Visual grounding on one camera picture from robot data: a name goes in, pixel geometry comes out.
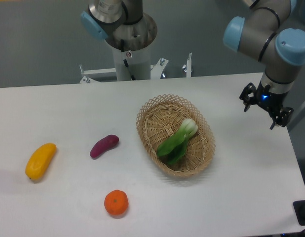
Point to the woven wicker basket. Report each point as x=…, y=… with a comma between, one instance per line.
x=161, y=117

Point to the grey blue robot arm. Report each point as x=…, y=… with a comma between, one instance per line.
x=282, y=53

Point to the green bok choy vegetable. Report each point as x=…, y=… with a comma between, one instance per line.
x=175, y=147

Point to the orange tangerine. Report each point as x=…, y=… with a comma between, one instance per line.
x=116, y=203

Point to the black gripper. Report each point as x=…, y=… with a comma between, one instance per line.
x=270, y=102

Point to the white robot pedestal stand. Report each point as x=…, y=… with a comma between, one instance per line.
x=130, y=65

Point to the yellow mango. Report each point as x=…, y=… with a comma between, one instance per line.
x=39, y=161

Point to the black device at table edge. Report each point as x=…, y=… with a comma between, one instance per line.
x=299, y=208

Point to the purple sweet potato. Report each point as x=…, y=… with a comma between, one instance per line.
x=103, y=145

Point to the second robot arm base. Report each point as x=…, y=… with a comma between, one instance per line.
x=121, y=23

